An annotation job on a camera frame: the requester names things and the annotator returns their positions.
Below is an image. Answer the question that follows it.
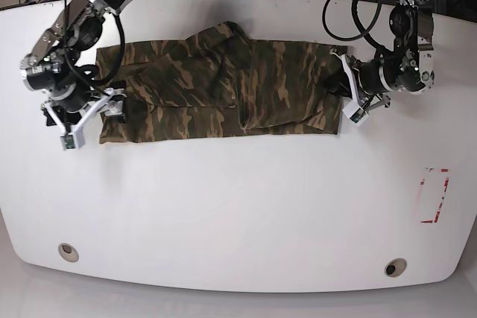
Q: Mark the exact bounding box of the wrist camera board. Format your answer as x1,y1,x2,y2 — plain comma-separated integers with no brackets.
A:
342,102,369,127
60,131,85,150

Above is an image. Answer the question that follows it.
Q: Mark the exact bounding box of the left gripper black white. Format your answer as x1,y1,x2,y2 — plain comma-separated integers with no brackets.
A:
323,48,391,114

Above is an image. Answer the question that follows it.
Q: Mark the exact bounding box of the red tape rectangle marking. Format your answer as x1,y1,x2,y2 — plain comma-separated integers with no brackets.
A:
417,168,451,223

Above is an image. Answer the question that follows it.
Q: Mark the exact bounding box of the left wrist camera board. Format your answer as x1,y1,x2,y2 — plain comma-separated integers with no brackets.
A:
342,102,369,127

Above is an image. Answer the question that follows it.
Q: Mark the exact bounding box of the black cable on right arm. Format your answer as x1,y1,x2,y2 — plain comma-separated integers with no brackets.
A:
74,14,126,90

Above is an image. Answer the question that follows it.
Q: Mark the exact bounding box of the right table cable grommet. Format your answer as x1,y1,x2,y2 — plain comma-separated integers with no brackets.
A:
385,258,407,278

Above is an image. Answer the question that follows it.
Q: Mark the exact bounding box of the left table cable grommet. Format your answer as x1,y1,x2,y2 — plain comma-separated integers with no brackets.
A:
58,244,79,263

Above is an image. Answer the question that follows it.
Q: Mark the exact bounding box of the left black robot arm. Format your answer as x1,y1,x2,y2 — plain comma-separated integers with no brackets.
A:
330,0,435,125

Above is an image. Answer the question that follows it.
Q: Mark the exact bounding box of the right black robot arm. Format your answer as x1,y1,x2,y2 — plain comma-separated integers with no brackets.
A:
20,0,132,149

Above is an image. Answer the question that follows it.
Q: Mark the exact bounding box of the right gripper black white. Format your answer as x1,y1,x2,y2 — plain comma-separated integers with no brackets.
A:
41,86,125,137

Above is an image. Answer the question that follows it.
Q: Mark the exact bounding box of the table cable grommet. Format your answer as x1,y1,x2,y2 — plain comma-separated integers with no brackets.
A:
58,244,79,263
385,258,407,278

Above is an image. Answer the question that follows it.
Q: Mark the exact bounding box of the black cable loop on table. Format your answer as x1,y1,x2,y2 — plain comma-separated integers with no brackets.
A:
322,0,392,49

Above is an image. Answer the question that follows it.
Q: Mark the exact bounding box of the camouflage t-shirt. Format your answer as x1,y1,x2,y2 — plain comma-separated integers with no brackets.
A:
99,22,347,144

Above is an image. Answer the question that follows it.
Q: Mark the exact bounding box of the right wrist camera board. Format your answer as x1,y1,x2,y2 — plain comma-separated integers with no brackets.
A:
60,131,85,150

